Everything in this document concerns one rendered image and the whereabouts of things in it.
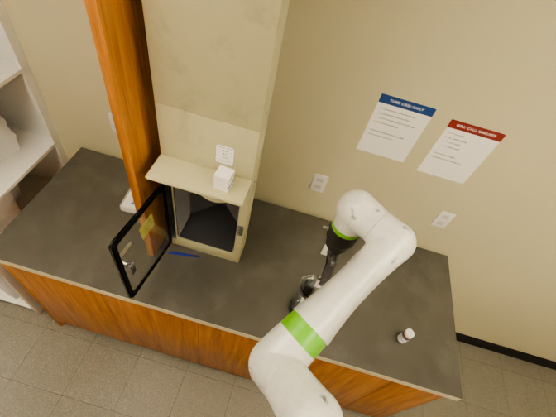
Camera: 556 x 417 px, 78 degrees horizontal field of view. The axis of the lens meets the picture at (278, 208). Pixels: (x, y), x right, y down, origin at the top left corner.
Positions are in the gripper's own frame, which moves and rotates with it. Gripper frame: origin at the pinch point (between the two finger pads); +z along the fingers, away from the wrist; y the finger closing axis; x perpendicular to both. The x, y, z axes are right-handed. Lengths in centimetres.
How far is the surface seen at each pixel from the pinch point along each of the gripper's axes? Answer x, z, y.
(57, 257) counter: -105, 38, 10
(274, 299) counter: -11.6, 37.3, -1.1
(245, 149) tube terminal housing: -35.8, -32.1, -12.8
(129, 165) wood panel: -70, -19, -4
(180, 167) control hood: -55, -20, -9
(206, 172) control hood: -47, -20, -10
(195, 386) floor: -39, 131, 24
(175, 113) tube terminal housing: -58, -38, -13
